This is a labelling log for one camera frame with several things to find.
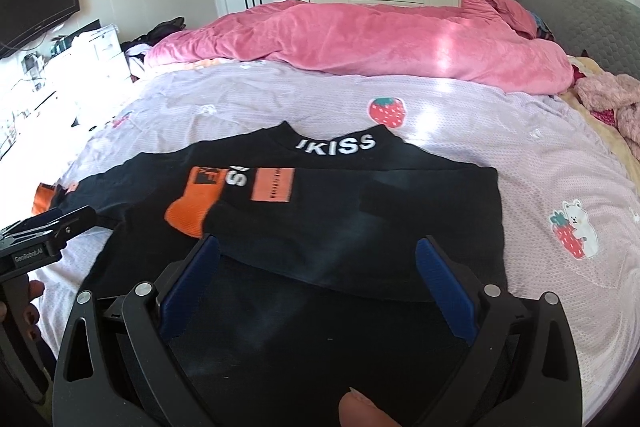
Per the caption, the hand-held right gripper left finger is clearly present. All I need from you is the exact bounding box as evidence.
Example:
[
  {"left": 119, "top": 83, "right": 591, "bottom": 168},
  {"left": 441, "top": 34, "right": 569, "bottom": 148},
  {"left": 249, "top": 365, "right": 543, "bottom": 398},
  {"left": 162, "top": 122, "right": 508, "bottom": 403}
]
[{"left": 52, "top": 234, "right": 221, "bottom": 427}]

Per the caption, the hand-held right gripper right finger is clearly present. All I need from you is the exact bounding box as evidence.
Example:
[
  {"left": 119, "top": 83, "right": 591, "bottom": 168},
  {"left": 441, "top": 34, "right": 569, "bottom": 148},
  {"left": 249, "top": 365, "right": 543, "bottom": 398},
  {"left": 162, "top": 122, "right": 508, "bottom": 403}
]
[{"left": 415, "top": 235, "right": 584, "bottom": 427}]

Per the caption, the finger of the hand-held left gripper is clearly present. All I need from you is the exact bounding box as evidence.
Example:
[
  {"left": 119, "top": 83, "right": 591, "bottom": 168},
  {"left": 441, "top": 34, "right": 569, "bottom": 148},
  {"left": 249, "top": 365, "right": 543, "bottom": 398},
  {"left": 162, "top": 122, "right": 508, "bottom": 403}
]
[{"left": 0, "top": 205, "right": 99, "bottom": 253}]

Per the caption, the black sweater with orange cuffs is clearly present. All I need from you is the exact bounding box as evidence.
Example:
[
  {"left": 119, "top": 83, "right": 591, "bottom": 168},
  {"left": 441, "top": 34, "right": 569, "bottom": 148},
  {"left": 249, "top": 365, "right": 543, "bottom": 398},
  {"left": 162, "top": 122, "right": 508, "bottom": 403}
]
[{"left": 32, "top": 121, "right": 509, "bottom": 427}]

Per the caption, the pile of dark clothes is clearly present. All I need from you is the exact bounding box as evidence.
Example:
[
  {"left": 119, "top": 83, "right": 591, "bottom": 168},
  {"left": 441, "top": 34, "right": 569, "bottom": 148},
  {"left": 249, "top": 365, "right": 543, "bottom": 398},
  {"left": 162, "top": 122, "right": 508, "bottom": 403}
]
[{"left": 122, "top": 18, "right": 189, "bottom": 58}]

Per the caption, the person's left hand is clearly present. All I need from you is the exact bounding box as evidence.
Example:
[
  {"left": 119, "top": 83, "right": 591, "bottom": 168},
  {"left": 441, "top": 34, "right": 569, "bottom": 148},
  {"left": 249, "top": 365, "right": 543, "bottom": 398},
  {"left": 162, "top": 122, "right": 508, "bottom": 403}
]
[{"left": 0, "top": 279, "right": 47, "bottom": 348}]

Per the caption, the person's right hand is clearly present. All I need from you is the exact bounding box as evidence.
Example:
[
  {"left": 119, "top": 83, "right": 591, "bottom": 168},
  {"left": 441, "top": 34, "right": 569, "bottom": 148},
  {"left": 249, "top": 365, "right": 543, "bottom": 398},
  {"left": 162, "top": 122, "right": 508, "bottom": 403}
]
[{"left": 339, "top": 387, "right": 402, "bottom": 427}]

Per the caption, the lilac strawberry print bed sheet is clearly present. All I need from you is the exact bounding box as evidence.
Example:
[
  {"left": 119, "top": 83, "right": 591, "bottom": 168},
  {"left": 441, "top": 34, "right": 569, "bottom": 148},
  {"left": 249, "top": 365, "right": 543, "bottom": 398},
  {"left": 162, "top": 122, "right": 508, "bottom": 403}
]
[{"left": 0, "top": 57, "right": 640, "bottom": 413}]

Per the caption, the white drawer cabinet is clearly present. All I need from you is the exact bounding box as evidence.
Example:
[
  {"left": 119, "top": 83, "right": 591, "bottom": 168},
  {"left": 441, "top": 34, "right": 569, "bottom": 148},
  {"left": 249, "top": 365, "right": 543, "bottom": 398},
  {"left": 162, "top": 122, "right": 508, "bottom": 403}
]
[{"left": 89, "top": 24, "right": 135, "bottom": 84}]

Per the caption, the black flat television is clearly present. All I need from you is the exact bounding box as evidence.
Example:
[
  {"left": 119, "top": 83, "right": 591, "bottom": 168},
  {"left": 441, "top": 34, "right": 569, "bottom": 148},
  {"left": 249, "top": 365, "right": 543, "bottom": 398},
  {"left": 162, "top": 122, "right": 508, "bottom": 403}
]
[{"left": 0, "top": 0, "right": 82, "bottom": 58}]

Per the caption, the pink fluffy garment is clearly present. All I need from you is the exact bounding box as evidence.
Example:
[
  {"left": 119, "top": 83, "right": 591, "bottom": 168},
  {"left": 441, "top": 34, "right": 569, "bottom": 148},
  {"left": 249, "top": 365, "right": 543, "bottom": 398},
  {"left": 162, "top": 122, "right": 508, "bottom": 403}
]
[{"left": 572, "top": 73, "right": 640, "bottom": 148}]

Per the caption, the pink plush quilt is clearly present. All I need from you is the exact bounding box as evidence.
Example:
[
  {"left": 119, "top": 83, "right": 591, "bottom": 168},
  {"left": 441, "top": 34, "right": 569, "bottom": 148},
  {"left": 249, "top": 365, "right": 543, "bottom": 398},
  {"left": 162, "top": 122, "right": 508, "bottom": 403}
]
[{"left": 144, "top": 0, "right": 574, "bottom": 96}]

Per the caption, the dark patterned cloth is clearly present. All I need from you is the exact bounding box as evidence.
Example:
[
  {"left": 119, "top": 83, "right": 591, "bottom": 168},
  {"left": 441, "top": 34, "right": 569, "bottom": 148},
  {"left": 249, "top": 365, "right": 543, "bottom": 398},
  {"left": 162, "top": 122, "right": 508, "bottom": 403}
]
[{"left": 530, "top": 11, "right": 557, "bottom": 42}]

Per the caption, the grey quilted headboard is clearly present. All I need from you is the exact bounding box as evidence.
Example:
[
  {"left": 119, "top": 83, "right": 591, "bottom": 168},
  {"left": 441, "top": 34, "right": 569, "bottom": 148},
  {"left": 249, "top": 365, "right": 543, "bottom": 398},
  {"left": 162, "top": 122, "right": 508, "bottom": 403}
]
[{"left": 510, "top": 0, "right": 640, "bottom": 80}]

